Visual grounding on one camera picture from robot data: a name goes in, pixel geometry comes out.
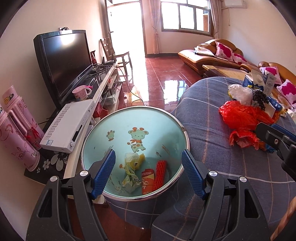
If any brown leather sofa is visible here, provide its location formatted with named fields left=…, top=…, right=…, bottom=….
left=178, top=38, right=296, bottom=86

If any white air conditioner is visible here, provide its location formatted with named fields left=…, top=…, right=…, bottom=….
left=223, top=0, right=247, bottom=9

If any wooden glass coffee table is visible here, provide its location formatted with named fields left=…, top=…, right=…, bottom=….
left=202, top=65, right=246, bottom=81

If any light blue cartoon trash bin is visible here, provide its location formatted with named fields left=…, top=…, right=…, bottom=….
left=81, top=106, right=190, bottom=228

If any open brown door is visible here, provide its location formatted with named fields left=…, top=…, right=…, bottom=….
left=104, top=1, right=115, bottom=58

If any yellow green wrapper in bin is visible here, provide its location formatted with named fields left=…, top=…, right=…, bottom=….
left=121, top=153, right=145, bottom=193

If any pink thermos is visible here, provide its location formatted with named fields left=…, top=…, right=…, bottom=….
left=3, top=85, right=44, bottom=150
left=1, top=106, right=40, bottom=172

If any white set-top box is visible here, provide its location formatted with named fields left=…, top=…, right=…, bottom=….
left=40, top=99, right=95, bottom=153

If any red packet in bin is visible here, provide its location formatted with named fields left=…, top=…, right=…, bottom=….
left=141, top=169, right=154, bottom=195

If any upright blue Look milk carton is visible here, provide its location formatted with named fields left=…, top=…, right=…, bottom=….
left=242, top=70, right=265, bottom=91

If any white plastic bag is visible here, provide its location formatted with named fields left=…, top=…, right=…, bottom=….
left=228, top=84, right=253, bottom=106

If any pink thermos rear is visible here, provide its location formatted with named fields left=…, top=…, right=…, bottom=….
left=3, top=85, right=44, bottom=150

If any pink mug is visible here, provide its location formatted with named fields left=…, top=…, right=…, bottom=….
left=72, top=85, right=92, bottom=101

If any crushed blue Look milk carton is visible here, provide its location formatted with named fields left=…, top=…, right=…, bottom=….
left=264, top=96, right=282, bottom=120

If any black foam net sleeve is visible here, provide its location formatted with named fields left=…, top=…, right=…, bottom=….
left=251, top=89, right=269, bottom=110

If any tall white milk carton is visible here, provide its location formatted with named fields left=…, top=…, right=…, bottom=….
left=263, top=73, right=276, bottom=96

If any red foam net in bin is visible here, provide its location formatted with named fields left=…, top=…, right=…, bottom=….
left=152, top=160, right=167, bottom=191

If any black flat screen television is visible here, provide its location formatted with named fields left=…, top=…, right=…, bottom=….
left=33, top=30, right=92, bottom=109

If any pink thermos front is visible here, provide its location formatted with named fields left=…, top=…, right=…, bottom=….
left=1, top=106, right=40, bottom=172

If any blue plaid tablecloth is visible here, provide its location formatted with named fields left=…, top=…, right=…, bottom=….
left=108, top=77, right=295, bottom=240

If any window with brown frame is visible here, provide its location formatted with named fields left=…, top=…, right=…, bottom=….
left=160, top=0, right=213, bottom=36

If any pink flower pillow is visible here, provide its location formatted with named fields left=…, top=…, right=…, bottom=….
left=276, top=79, right=296, bottom=105
left=232, top=53, right=248, bottom=65
left=215, top=41, right=233, bottom=62
left=259, top=67, right=282, bottom=85

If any wooden chair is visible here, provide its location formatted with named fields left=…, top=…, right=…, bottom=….
left=100, top=37, right=133, bottom=85

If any white TV stand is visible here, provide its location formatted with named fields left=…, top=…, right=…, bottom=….
left=64, top=62, right=121, bottom=178

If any pink curtain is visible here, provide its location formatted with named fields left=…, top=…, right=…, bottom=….
left=149, top=0, right=161, bottom=54

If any red plastic bag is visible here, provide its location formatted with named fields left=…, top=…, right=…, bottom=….
left=219, top=100, right=275, bottom=151

